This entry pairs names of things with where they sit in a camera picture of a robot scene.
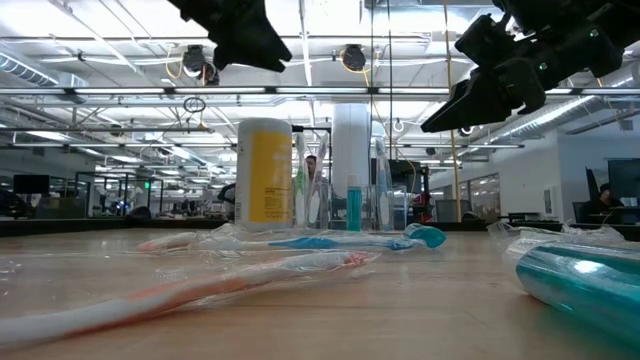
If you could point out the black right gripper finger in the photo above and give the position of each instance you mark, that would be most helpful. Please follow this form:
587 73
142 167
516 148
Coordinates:
480 76
475 112

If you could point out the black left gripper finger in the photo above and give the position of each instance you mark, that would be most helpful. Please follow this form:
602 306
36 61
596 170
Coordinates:
250 47

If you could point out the orange white toothbrush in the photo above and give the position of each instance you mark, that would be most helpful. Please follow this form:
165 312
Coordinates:
200 290

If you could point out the red black machine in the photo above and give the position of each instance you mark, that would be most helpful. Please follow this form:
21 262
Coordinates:
420 200

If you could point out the long ceiling light strip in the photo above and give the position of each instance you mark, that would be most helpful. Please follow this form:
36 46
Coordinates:
150 90

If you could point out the yellow white wipes canister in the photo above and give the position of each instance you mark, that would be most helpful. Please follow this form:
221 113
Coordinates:
262 175

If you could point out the white round column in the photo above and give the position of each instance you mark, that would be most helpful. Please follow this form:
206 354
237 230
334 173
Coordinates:
350 145

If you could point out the person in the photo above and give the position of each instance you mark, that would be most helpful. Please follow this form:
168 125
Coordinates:
602 197
311 165

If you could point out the dark computer monitor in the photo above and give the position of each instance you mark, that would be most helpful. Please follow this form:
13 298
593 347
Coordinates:
31 184
625 177

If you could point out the clear acrylic organizer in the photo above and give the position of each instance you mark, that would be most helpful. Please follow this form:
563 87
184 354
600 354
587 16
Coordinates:
335 215

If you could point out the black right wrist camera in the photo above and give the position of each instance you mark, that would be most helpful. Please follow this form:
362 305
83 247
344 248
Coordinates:
482 40

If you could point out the silver ventilation duct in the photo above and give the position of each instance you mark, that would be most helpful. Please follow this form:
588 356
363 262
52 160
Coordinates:
25 70
550 117

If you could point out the black framed glass enclosure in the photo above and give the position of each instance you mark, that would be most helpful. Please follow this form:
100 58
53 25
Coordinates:
120 195

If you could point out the black aluminium table frame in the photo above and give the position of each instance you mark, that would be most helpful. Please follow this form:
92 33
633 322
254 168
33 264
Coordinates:
75 226

